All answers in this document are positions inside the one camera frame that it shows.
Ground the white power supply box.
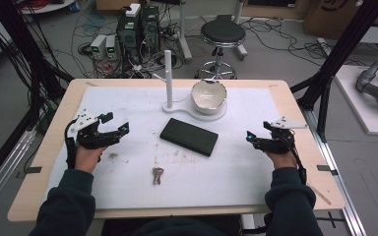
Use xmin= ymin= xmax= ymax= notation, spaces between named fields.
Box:
xmin=90 ymin=33 xmax=108 ymax=61
xmin=104 ymin=33 xmax=119 ymax=61

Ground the person's left hand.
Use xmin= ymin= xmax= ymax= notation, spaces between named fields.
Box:
xmin=74 ymin=145 xmax=108 ymax=174

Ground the white jagged-rim bowl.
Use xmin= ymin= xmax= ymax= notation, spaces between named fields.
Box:
xmin=190 ymin=79 xmax=228 ymax=116

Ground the hand-held gripper black cable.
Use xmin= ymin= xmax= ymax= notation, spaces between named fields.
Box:
xmin=286 ymin=129 xmax=308 ymax=185
xmin=64 ymin=119 xmax=79 ymax=170

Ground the black floor cable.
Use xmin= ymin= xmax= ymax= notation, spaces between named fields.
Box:
xmin=242 ymin=17 xmax=368 ymax=67

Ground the bunch of keys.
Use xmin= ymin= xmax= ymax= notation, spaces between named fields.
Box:
xmin=151 ymin=166 xmax=165 ymax=187

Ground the white stand with post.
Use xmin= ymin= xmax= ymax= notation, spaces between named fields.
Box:
xmin=152 ymin=49 xmax=228 ymax=123

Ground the left hand-held gripper black cable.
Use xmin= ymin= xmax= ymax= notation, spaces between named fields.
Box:
xmin=64 ymin=119 xmax=79 ymax=170

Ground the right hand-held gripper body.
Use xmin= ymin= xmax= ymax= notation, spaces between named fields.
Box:
xmin=254 ymin=116 xmax=309 ymax=155

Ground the thin wooden stick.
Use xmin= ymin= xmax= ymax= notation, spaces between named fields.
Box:
xmin=309 ymin=185 xmax=333 ymax=207

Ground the black flat case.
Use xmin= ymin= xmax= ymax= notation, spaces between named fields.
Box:
xmin=158 ymin=117 xmax=220 ymax=158

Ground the person's right hand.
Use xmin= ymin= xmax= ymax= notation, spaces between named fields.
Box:
xmin=264 ymin=150 xmax=298 ymax=171

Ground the aluminium rail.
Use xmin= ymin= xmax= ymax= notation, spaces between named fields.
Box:
xmin=0 ymin=127 xmax=37 ymax=219
xmin=302 ymin=107 xmax=369 ymax=236

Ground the white table mat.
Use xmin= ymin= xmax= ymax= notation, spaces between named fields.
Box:
xmin=43 ymin=86 xmax=285 ymax=211

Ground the white stand leg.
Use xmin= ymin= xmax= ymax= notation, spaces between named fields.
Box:
xmin=233 ymin=0 xmax=249 ymax=62
xmin=176 ymin=0 xmax=194 ymax=64

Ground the right hand-held gripper black cable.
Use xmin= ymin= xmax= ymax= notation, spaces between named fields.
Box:
xmin=286 ymin=129 xmax=308 ymax=185

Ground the black round stool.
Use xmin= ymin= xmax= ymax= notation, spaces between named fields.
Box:
xmin=195 ymin=18 xmax=247 ymax=81

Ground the tangle of floor cables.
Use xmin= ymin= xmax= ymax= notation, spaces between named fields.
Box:
xmin=70 ymin=13 xmax=186 ymax=80

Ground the round white table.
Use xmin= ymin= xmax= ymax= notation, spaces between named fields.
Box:
xmin=19 ymin=0 xmax=77 ymax=16

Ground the white floor board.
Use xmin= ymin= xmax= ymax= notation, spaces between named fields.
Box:
xmin=334 ymin=64 xmax=378 ymax=138

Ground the white power adapter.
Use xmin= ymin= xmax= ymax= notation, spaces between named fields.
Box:
xmin=124 ymin=2 xmax=142 ymax=19

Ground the black computer tower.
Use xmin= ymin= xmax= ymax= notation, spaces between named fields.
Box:
xmin=115 ymin=13 xmax=143 ymax=64
xmin=140 ymin=5 xmax=161 ymax=54

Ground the brown cardboard box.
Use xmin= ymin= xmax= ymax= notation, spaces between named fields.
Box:
xmin=302 ymin=0 xmax=378 ymax=41

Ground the black metal frame post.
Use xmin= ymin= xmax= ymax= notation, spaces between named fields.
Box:
xmin=289 ymin=0 xmax=378 ymax=143
xmin=0 ymin=0 xmax=75 ymax=132

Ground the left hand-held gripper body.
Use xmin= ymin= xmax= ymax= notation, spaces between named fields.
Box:
xmin=70 ymin=109 xmax=122 ymax=150

